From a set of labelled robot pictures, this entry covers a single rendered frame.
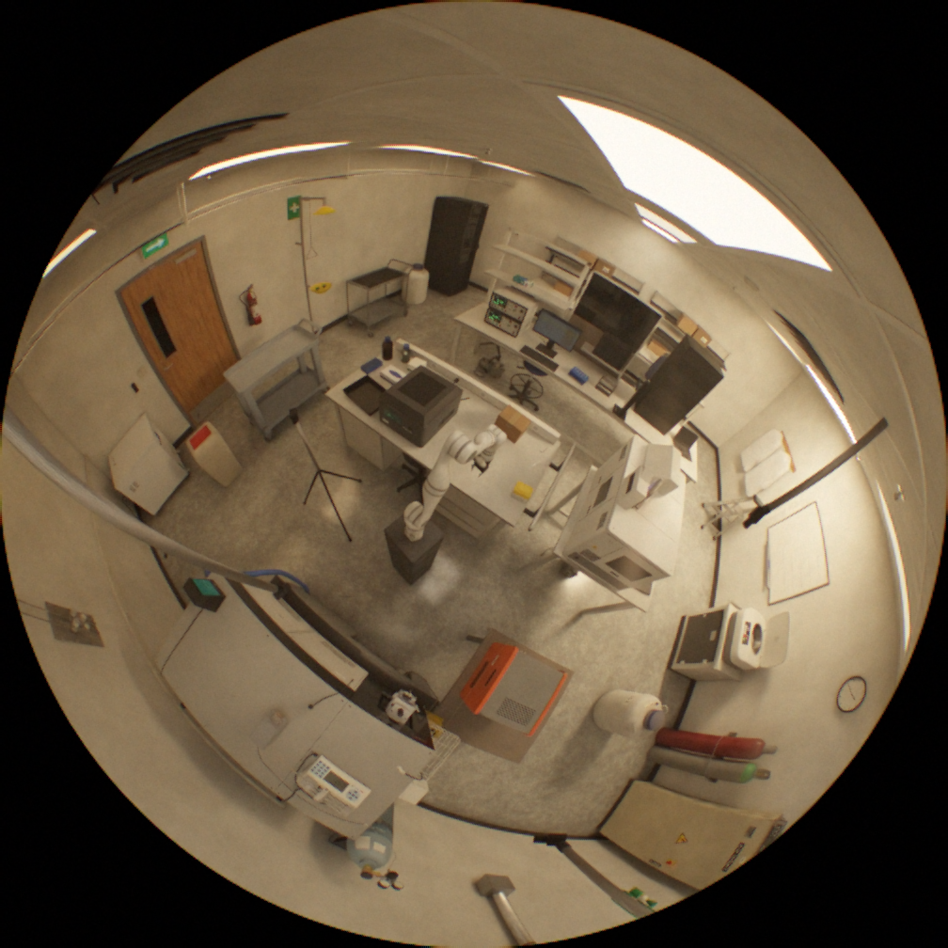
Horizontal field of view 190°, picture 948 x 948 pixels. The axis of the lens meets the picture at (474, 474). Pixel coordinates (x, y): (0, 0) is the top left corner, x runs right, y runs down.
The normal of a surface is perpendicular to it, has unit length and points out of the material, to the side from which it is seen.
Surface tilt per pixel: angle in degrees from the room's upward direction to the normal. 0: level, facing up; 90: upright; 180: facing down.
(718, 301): 90
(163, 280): 90
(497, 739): 0
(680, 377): 90
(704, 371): 90
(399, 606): 0
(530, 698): 0
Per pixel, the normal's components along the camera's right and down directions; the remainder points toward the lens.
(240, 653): 0.22, -0.48
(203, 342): 0.83, 0.55
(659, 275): -0.52, 0.68
